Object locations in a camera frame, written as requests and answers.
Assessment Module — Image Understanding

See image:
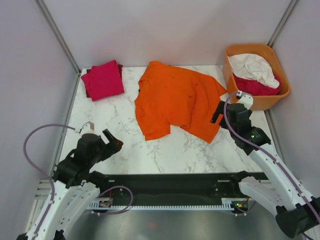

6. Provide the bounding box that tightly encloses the aluminium rail frame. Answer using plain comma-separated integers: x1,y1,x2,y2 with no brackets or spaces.
32,178,309,208

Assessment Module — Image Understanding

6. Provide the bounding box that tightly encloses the white t shirt in basket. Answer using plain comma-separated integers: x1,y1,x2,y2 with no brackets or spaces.
227,53,280,89

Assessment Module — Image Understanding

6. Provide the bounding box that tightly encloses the left corner aluminium post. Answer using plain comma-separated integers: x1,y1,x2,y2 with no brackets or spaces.
33,0,82,76

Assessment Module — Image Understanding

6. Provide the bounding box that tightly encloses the orange t shirt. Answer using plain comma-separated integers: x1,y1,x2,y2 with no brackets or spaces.
135,61,227,143

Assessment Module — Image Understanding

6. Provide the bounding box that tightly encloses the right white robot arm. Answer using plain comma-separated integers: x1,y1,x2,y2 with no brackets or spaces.
211,101,320,238

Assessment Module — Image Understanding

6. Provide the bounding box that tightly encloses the corner aluminium post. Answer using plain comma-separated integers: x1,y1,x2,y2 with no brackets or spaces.
267,0,300,48
33,0,82,76

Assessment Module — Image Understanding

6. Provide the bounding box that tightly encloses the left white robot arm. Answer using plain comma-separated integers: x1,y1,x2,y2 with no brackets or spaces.
17,129,123,240

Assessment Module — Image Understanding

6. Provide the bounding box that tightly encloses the folded pink t shirt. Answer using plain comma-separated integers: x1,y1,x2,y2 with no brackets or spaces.
80,59,125,102

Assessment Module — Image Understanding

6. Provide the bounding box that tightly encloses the white slotted cable duct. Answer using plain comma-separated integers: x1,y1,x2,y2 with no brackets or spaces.
86,199,234,212

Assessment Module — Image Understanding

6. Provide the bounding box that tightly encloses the orange plastic basket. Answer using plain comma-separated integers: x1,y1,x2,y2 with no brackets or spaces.
222,43,291,111

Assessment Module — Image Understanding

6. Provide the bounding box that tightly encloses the right corner aluminium post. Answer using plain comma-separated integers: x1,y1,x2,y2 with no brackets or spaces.
267,0,300,48

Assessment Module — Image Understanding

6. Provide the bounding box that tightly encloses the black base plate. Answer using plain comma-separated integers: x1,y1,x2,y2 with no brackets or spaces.
99,172,270,208

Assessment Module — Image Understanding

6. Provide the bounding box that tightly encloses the crimson t shirt in basket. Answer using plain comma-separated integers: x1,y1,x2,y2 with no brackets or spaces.
233,74,281,96

